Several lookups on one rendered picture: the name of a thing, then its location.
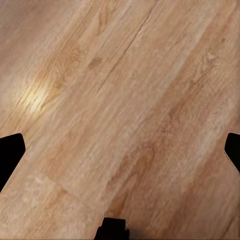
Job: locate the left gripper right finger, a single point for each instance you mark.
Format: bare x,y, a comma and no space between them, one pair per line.
232,149

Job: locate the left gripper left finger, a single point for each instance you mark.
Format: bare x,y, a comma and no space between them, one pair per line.
12,148

